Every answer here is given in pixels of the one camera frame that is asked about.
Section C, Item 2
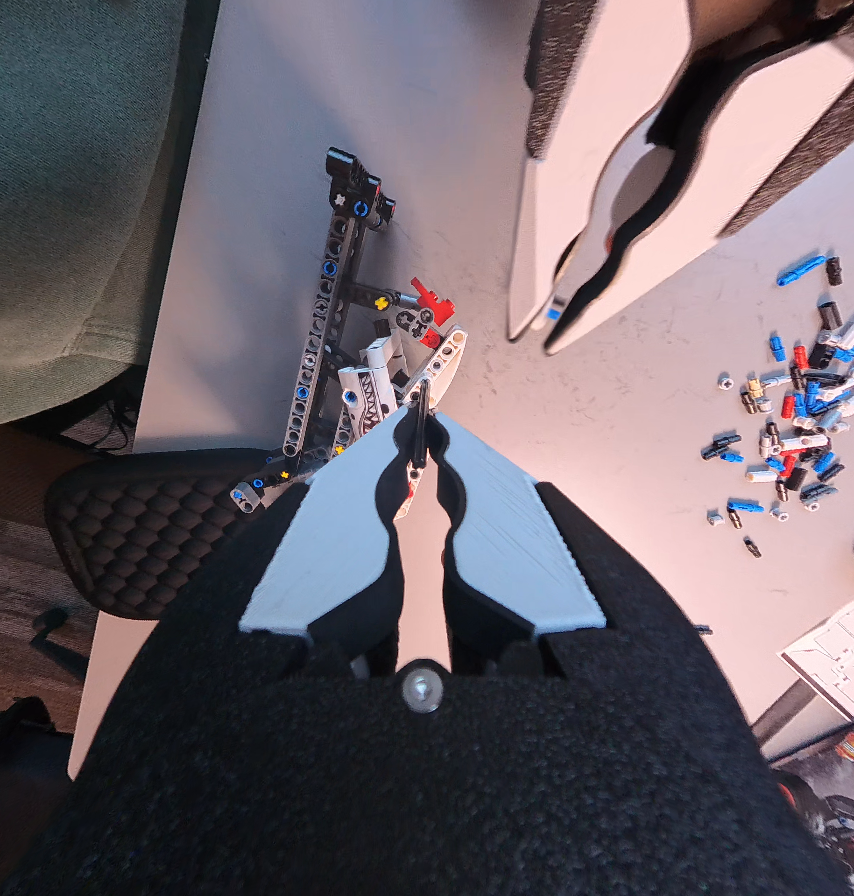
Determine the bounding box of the grey desk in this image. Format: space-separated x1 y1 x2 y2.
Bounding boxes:
70 0 854 779

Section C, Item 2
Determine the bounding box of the pile of small brick parts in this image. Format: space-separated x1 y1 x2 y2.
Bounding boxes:
700 252 854 561

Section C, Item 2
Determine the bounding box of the toy set cardboard box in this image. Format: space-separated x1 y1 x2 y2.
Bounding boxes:
770 721 854 872

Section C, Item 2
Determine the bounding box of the white paper sheet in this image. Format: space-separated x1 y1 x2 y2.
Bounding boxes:
780 588 854 723

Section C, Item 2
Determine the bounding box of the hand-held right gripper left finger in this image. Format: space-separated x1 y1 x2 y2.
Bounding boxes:
241 409 416 639

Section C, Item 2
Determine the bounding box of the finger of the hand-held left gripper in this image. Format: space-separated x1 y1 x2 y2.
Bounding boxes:
545 38 854 355
508 0 694 343

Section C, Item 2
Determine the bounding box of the long black brick axle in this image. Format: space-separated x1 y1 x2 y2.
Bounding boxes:
409 378 433 485

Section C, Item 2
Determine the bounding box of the person's green sweater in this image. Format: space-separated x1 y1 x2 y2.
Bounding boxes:
0 0 213 429

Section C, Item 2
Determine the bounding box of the toy brick vehicle model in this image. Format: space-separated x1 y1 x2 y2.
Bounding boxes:
231 147 470 513

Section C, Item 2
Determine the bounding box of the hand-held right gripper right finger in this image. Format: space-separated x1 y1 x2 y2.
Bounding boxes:
434 409 607 635

